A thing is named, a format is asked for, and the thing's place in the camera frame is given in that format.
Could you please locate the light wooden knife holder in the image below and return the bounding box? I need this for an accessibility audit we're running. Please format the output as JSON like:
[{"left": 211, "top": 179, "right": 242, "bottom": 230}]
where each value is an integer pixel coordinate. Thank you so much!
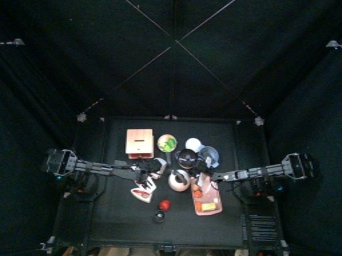
[{"left": 125, "top": 128, "right": 155, "bottom": 160}]

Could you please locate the orange toy carrot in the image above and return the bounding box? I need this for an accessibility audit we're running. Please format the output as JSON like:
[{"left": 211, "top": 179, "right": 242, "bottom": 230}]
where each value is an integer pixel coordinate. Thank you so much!
[{"left": 193, "top": 184, "right": 205, "bottom": 199}]

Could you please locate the grey blue bowl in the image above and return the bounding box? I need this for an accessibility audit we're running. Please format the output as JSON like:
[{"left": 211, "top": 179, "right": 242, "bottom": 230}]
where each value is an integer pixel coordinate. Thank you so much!
[{"left": 199, "top": 145, "right": 222, "bottom": 169}]

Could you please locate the black toy pot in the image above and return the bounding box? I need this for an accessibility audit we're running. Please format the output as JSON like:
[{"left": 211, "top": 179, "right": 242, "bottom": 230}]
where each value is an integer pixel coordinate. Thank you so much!
[{"left": 177, "top": 148, "right": 199, "bottom": 170}]

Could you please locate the red toy tomato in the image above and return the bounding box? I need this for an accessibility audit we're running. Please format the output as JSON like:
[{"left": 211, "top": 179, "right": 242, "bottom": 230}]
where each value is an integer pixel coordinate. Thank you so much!
[{"left": 158, "top": 199, "right": 173, "bottom": 212}]

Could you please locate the white ball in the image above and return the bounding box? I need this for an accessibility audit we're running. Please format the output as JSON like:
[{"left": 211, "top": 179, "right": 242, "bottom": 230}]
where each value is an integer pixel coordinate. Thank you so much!
[{"left": 185, "top": 137, "right": 205, "bottom": 153}]

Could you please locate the green yellow toy spoon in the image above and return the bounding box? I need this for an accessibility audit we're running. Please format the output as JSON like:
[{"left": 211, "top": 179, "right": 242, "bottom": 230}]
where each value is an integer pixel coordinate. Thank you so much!
[{"left": 157, "top": 133, "right": 179, "bottom": 165}]

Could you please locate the black panel with white print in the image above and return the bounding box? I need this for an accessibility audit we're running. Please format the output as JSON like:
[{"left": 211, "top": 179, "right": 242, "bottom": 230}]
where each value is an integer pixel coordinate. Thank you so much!
[{"left": 246, "top": 213, "right": 280, "bottom": 244}]

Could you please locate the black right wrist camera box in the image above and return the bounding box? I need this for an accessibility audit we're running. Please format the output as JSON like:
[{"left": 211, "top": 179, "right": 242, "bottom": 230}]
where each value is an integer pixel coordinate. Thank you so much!
[{"left": 194, "top": 159, "right": 211, "bottom": 172}]

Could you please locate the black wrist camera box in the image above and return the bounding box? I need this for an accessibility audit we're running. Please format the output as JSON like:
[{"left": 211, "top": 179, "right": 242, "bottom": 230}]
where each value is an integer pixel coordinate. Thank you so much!
[
  {"left": 153, "top": 157, "right": 170, "bottom": 177},
  {"left": 194, "top": 159, "right": 211, "bottom": 172}
]

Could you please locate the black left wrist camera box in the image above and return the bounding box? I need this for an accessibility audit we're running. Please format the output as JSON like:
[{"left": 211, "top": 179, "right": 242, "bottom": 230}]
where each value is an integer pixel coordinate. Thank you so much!
[{"left": 153, "top": 157, "right": 170, "bottom": 177}]

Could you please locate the grey vertical frame pole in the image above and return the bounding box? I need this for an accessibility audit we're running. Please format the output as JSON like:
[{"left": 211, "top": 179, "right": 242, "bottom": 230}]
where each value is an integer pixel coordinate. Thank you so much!
[{"left": 170, "top": 0, "right": 178, "bottom": 118}]

